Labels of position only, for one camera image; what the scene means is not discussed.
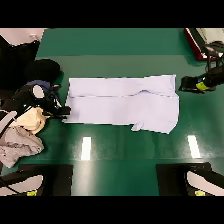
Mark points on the grey garment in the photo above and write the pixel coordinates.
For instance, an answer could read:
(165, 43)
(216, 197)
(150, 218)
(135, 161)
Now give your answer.
(18, 145)

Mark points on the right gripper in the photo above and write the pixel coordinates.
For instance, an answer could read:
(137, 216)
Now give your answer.
(189, 84)

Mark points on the black garment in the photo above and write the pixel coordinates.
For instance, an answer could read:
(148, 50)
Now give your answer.
(42, 70)

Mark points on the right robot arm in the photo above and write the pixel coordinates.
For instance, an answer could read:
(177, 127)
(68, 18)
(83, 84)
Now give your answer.
(213, 78)

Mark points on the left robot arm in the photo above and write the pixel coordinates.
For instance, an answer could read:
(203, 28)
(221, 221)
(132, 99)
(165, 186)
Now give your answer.
(37, 91)

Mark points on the lavender shirt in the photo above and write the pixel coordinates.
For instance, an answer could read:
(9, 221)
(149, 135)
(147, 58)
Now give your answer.
(126, 105)

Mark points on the cream garment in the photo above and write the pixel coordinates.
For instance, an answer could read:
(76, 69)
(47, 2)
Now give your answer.
(30, 120)

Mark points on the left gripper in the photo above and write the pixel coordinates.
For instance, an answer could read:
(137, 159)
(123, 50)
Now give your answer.
(60, 111)

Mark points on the blue garment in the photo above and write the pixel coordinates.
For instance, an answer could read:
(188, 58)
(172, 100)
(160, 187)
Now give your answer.
(44, 83)

